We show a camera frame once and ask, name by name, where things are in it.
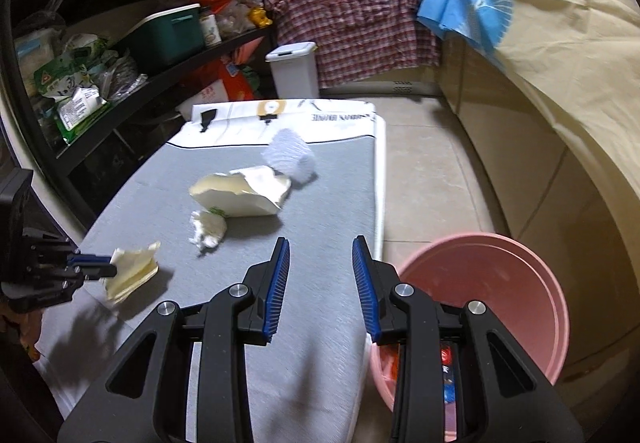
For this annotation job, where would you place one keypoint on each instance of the orange plastic bag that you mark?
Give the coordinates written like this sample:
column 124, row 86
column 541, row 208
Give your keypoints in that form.
column 392, row 368

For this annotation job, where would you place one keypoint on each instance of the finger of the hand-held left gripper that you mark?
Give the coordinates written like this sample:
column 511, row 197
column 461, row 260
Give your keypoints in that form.
column 100, row 273
column 92, row 259

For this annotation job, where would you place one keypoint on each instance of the teal storage box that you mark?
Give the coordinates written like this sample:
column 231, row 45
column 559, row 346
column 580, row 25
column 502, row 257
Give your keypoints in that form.
column 170, row 40

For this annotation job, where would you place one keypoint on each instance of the beige fan-print cloth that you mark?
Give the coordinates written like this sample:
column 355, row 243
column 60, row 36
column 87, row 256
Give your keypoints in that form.
column 575, row 48

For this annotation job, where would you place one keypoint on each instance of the yellow small packet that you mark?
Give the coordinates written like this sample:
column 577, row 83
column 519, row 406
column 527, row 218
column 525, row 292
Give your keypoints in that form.
column 260, row 15

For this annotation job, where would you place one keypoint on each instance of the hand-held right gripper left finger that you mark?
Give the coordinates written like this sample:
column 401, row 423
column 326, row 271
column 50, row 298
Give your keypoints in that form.
column 277, row 293

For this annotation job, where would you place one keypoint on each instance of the pink plastic basin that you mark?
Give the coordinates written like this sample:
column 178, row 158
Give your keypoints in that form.
column 500, row 283

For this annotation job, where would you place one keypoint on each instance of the white lidded bin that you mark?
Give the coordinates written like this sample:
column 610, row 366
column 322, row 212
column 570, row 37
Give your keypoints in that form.
column 295, row 73

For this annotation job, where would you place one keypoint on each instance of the white foam fruit net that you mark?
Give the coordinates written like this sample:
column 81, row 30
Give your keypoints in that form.
column 290, row 155

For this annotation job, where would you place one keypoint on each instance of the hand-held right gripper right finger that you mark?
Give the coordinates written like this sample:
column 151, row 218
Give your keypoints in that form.
column 365, row 293

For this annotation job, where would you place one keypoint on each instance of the torn white paper bag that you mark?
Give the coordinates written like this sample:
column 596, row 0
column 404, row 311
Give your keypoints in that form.
column 245, row 200

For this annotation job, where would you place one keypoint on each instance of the orange white sack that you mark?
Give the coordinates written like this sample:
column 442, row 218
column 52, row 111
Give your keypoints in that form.
column 225, row 83

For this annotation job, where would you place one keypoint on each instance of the crumpled white tissue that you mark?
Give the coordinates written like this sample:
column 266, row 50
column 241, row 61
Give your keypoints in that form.
column 210, row 225

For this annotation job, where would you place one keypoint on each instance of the small labelled jar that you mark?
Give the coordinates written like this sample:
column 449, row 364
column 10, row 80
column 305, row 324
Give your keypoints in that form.
column 210, row 30

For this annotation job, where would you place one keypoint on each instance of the beige paper packet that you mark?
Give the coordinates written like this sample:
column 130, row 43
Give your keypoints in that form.
column 132, row 273

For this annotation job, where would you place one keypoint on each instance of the green white food package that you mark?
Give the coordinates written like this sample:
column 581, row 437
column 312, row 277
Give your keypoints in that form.
column 75, row 113

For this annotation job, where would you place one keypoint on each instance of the clear plastic bag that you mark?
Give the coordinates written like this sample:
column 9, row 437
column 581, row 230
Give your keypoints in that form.
column 122, row 78

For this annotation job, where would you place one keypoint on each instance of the red plaid shirt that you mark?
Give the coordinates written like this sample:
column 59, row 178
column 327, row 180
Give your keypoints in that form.
column 360, row 23

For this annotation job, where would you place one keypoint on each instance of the blue plastic bag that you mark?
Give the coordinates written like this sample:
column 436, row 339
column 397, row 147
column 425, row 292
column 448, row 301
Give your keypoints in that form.
column 449, row 390

